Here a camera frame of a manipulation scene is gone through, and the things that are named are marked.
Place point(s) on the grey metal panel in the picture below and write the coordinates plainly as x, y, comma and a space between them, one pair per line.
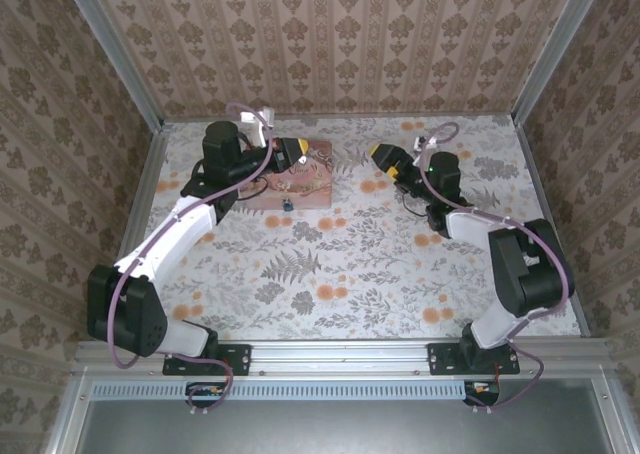
340, 429

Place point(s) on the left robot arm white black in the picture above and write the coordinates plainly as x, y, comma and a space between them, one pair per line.
130, 314

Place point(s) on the pink book-shaped box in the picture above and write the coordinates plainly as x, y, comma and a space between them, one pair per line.
310, 184

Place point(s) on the aluminium corner post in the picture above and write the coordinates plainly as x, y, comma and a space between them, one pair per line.
555, 49
115, 54

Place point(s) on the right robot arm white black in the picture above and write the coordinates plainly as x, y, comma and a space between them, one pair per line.
530, 274

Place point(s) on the black electronics module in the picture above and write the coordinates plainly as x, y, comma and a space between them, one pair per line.
205, 393
482, 393

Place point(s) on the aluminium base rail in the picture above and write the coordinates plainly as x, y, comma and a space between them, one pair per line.
340, 356

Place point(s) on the small blue padlock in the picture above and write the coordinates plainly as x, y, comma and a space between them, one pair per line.
287, 205

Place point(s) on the aluminium side rail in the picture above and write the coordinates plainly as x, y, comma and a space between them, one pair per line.
150, 184
550, 214

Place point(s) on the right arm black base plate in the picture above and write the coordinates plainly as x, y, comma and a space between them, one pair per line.
442, 359

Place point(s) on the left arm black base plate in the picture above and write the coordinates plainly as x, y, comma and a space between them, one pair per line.
235, 359

